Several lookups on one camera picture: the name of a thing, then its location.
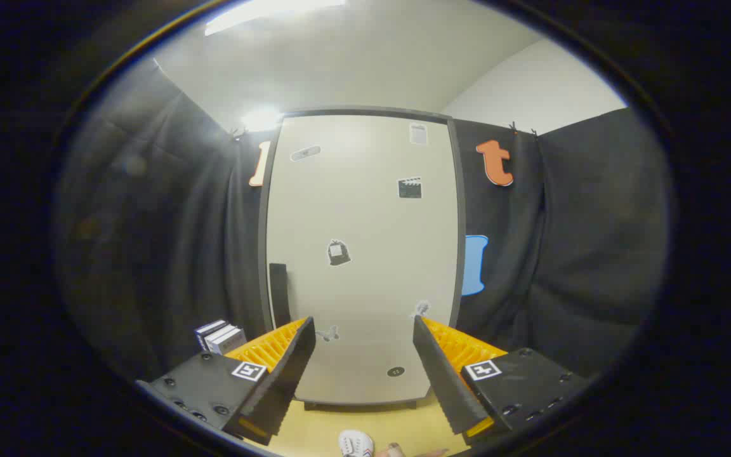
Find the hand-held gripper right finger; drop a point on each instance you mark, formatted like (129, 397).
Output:
(443, 381)

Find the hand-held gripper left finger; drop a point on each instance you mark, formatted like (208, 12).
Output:
(289, 371)

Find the white shoe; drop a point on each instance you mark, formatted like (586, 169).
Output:
(355, 442)

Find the grey shoe cabinet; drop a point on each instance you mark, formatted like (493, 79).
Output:
(457, 222)

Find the white shoe cabinet door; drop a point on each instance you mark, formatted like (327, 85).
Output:
(365, 209)

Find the white spine book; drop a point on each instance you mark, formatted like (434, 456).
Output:
(218, 335)

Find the dark blue book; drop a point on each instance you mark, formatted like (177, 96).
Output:
(204, 330)

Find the black backdrop cloth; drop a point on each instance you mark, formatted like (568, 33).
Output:
(162, 241)

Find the black cloth clip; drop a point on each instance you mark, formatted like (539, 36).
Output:
(237, 134)
(514, 127)

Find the ceiling light panel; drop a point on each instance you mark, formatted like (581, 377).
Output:
(264, 13)

